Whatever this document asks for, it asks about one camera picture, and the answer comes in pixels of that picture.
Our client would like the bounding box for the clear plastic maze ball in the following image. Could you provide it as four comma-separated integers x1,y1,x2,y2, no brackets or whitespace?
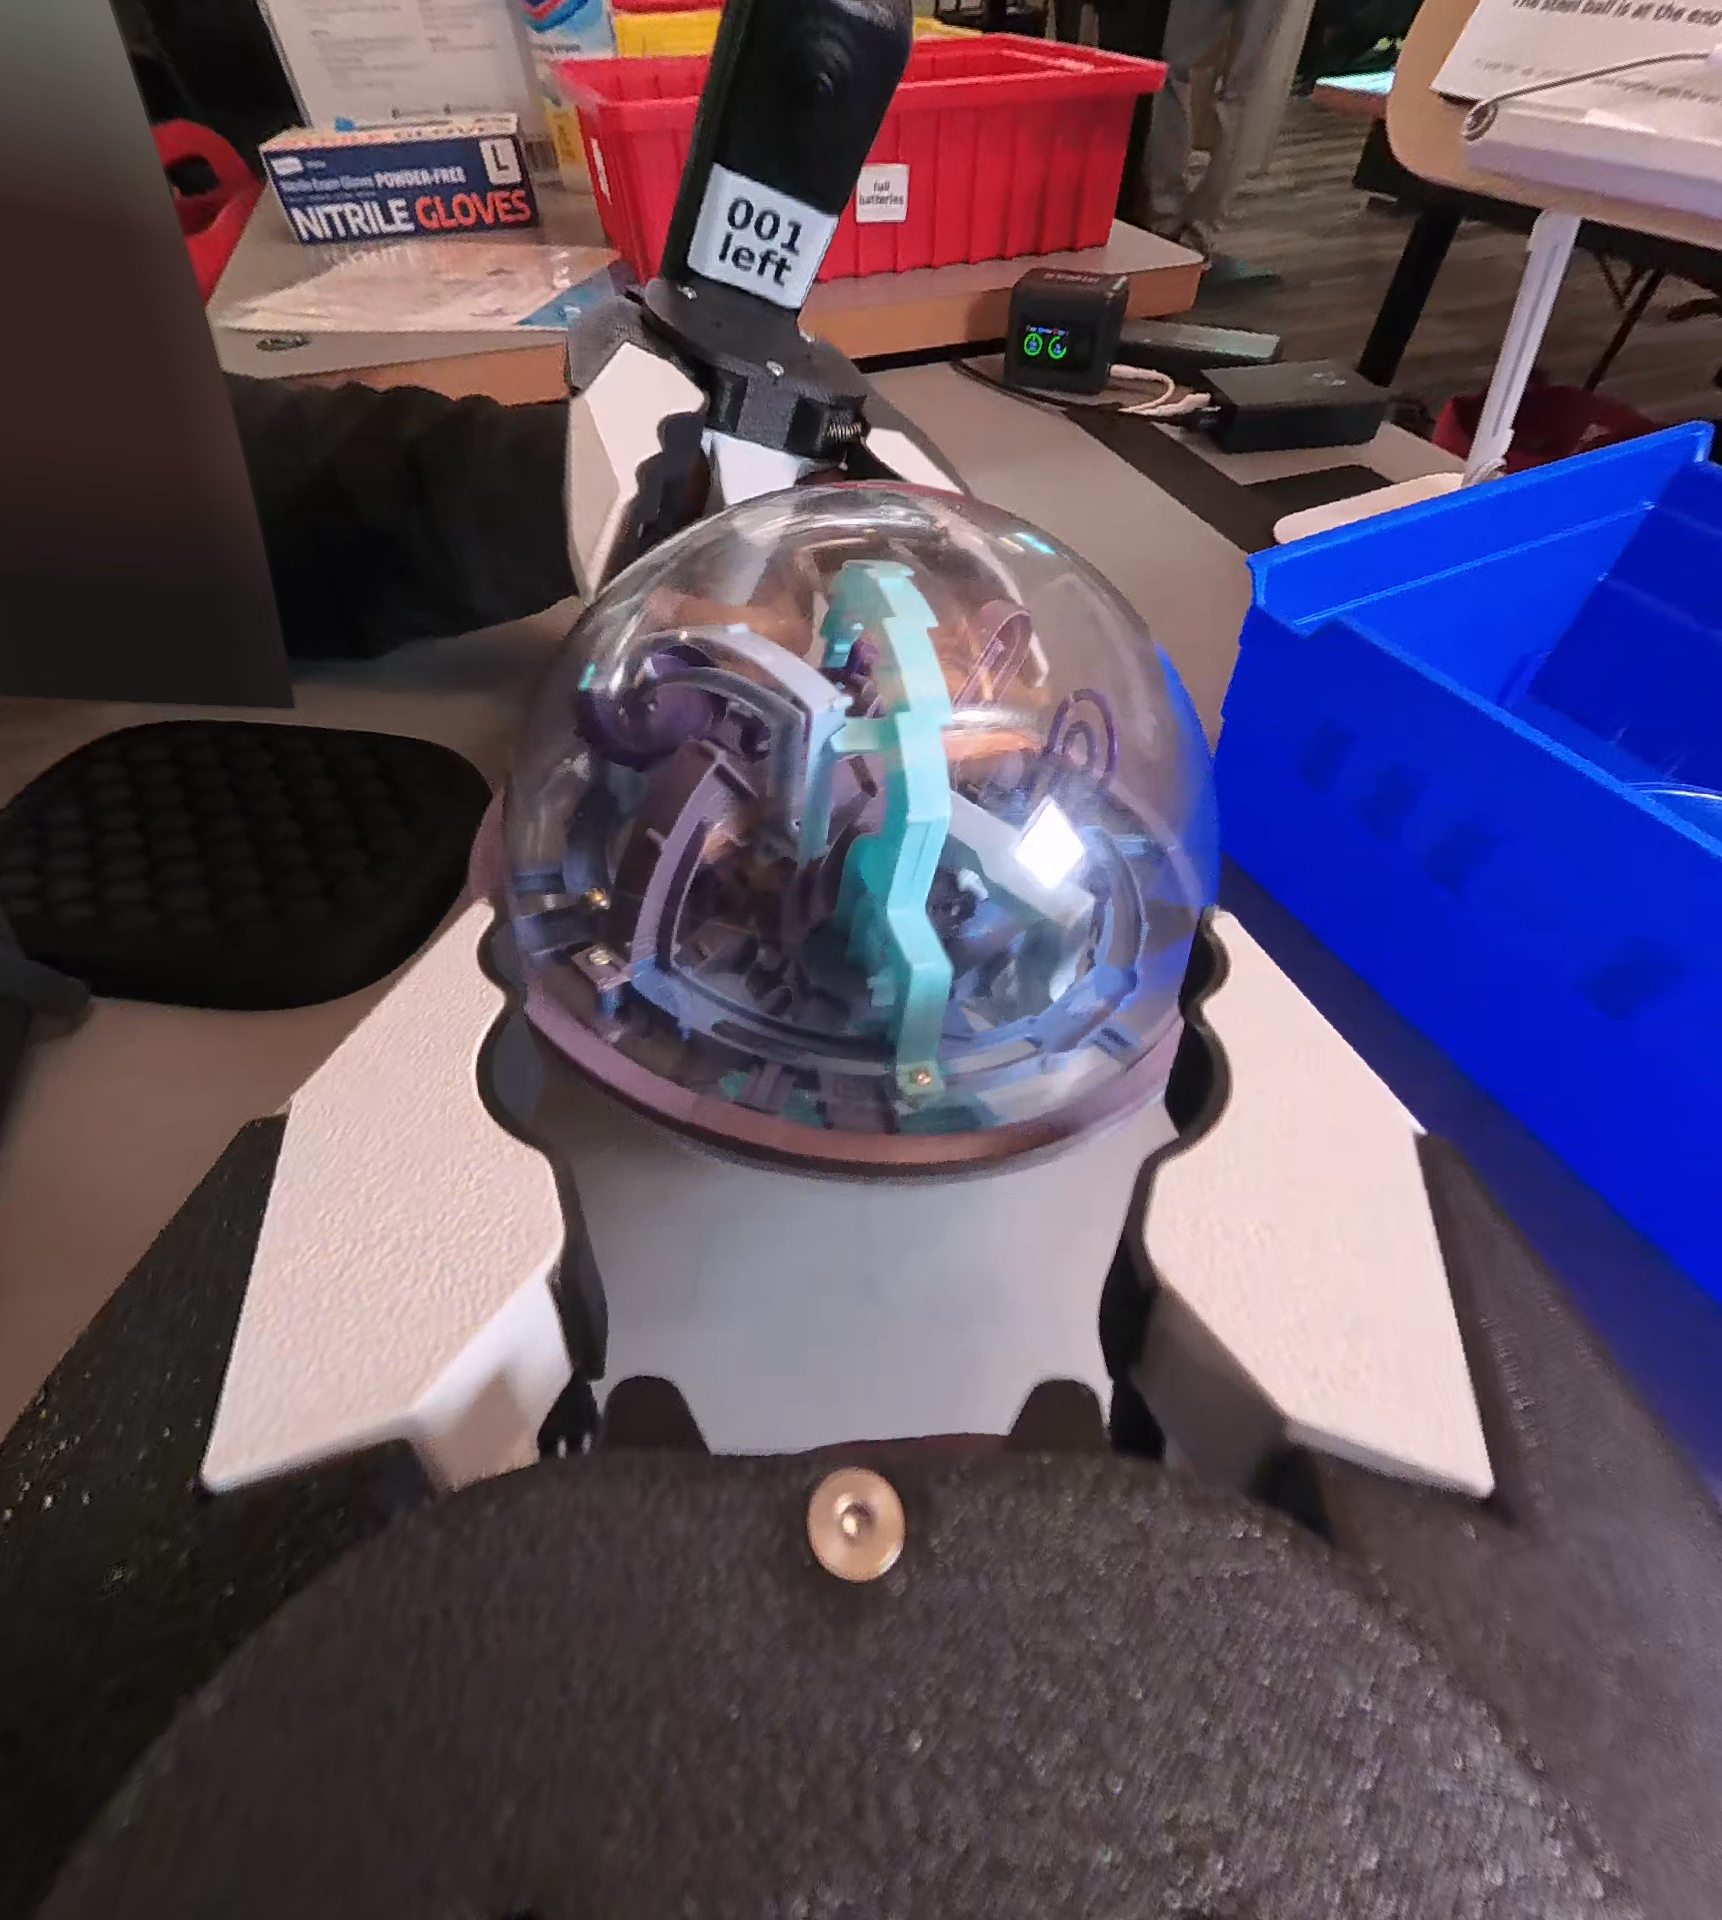
501,481,1222,1181

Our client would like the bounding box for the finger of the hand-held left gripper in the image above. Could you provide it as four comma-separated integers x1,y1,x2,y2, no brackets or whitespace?
565,334,714,604
831,425,977,507

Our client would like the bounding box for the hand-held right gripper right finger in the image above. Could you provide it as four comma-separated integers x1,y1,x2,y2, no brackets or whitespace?
1100,907,1498,1500

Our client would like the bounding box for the blue plastic bin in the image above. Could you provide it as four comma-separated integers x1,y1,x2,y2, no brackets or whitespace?
1235,423,1722,1392

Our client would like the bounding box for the black flat device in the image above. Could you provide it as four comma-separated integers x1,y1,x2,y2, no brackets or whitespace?
1113,318,1283,371

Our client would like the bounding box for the sleeved paper sheet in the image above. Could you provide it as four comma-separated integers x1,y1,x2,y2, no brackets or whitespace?
224,240,624,334

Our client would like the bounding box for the black power adapter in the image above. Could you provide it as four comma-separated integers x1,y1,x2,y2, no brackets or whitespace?
1198,360,1390,455

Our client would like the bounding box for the red plastic object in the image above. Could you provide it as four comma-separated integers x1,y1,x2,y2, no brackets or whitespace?
148,120,262,304

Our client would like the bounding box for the plywood easel board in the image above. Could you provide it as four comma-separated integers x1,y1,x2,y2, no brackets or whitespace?
1377,0,1722,294

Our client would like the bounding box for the printed instruction sheet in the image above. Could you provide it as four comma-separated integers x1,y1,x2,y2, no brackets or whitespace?
1431,0,1722,142

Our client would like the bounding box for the blue white carton box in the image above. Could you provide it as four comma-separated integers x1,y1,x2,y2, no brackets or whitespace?
261,111,539,244

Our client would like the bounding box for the white easel stand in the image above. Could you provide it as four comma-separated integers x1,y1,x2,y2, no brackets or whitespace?
1481,212,1583,481

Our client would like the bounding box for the red plastic bin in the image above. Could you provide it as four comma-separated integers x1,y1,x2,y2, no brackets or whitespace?
560,34,1165,284

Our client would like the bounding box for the white paper sign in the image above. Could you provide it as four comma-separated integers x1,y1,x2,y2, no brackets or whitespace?
261,0,533,131

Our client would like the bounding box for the white cable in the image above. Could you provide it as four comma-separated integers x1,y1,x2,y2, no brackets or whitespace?
1100,366,1211,428

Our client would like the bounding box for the white sheet clip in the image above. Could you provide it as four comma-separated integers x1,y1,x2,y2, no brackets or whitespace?
1462,31,1722,240

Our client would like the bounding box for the black charger with green display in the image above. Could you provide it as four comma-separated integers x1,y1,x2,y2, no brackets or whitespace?
1003,269,1133,398

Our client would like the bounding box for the black mesh cushion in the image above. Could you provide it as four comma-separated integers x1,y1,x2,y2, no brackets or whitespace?
0,721,494,1010

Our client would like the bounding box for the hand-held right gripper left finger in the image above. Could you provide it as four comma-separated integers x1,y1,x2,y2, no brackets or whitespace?
197,900,612,1496

